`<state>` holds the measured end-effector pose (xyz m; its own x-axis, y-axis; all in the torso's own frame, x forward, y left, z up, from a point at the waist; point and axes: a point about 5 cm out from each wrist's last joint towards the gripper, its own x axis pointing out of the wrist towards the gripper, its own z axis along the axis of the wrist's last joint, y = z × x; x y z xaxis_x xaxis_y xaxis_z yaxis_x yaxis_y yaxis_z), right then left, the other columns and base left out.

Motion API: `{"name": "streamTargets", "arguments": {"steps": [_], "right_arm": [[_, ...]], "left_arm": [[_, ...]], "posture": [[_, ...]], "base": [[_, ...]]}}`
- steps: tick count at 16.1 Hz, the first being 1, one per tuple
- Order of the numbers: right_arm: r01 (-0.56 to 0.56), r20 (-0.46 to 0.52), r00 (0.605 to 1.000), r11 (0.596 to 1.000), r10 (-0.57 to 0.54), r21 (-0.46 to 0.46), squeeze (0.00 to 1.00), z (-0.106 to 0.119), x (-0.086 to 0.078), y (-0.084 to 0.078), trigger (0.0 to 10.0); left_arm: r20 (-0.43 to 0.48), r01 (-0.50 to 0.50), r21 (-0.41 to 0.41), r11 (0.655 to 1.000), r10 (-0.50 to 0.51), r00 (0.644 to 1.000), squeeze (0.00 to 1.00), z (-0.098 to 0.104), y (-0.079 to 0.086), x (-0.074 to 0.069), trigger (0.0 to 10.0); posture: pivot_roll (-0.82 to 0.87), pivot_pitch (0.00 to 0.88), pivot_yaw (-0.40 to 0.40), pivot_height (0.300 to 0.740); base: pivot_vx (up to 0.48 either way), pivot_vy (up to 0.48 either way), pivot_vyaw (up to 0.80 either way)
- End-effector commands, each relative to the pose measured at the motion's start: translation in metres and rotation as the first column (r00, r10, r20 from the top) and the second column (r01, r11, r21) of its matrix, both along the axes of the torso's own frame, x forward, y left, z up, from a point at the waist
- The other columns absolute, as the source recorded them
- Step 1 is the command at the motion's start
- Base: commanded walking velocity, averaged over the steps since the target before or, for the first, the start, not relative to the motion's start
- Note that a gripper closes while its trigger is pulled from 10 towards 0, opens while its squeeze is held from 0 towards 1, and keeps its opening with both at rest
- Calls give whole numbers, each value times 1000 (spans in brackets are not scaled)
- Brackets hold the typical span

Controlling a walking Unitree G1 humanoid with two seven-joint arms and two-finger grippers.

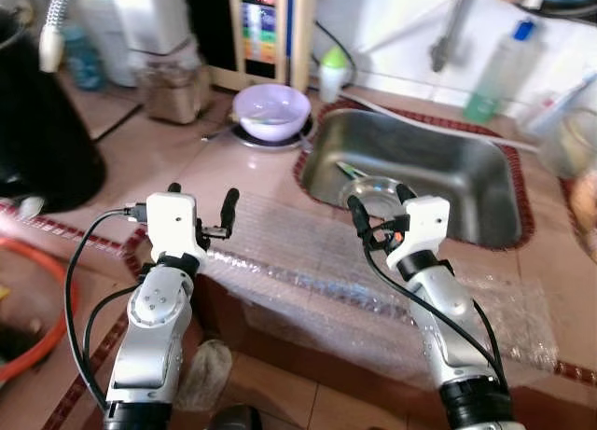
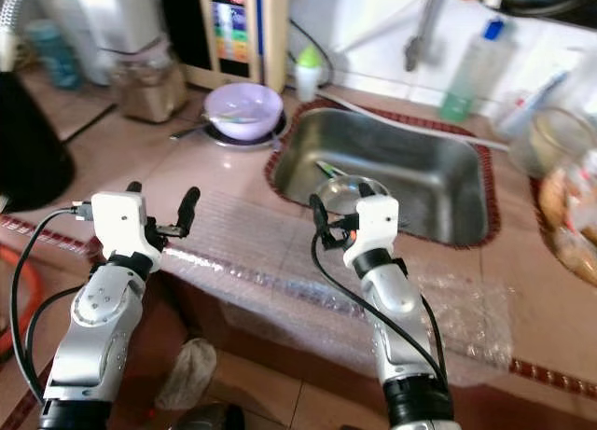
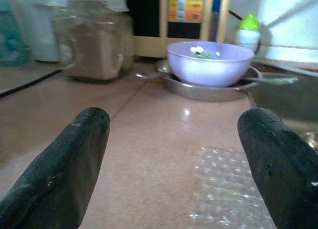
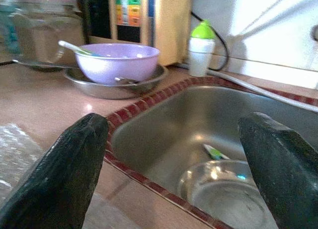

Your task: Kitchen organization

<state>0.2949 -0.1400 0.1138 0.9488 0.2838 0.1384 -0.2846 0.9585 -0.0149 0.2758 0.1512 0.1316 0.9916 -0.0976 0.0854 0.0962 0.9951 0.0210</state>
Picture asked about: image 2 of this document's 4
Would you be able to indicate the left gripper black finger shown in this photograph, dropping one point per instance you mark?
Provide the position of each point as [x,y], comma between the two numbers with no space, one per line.
[189,206]
[134,187]

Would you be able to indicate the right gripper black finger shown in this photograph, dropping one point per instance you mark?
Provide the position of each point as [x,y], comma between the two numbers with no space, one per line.
[319,211]
[367,191]

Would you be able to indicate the green-topped blue plastic tongs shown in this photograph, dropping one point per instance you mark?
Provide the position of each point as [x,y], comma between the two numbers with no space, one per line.
[238,120]

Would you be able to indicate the purple plastic bowl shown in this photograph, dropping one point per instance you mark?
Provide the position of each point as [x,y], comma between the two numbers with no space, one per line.
[242,100]

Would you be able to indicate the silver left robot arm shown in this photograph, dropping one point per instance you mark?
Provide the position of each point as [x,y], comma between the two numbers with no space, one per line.
[93,327]

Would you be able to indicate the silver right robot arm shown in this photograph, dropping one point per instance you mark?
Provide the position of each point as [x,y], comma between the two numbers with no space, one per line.
[392,299]

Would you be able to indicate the small shiny steel bowl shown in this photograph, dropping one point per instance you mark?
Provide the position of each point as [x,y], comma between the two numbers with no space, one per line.
[345,189]

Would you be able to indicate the stainless steel sink basin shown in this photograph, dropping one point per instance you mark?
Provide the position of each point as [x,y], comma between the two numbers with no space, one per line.
[420,169]

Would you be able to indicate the metal spoon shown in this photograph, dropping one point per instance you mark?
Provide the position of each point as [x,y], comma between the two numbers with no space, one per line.
[187,131]

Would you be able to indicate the large black kettle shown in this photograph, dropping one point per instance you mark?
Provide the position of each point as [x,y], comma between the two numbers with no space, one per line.
[33,150]

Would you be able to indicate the small white green-capped bottle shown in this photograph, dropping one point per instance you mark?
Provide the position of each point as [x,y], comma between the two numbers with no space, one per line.
[307,76]

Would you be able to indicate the teal bottle with blue lid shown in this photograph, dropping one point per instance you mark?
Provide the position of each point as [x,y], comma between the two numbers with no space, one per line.
[56,57]

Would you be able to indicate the green dish soap bottle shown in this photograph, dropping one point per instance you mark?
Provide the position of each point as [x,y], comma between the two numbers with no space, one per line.
[471,76]

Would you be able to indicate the grey metal tap pipe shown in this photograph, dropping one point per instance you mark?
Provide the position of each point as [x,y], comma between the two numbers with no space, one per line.
[423,34]

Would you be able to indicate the white water filter housing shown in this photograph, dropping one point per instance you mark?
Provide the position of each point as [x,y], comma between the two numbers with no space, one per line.
[117,15]

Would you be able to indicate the beige water ionizer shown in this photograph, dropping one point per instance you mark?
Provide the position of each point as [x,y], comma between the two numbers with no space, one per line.
[238,29]

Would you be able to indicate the white and blue tube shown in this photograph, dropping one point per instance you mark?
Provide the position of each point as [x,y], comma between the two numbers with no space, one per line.
[534,104]

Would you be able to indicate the white plastic jar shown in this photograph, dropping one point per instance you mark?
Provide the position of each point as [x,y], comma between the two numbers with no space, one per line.
[61,1]

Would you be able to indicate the bowl of food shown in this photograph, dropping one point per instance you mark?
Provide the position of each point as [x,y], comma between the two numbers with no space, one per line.
[569,225]

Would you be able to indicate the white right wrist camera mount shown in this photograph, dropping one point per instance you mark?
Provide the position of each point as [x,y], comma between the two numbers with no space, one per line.
[378,225]

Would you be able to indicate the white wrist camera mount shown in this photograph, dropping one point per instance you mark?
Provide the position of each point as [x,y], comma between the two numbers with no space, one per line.
[378,225]
[121,220]

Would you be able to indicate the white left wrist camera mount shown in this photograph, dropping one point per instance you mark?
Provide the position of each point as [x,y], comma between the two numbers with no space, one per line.
[121,220]

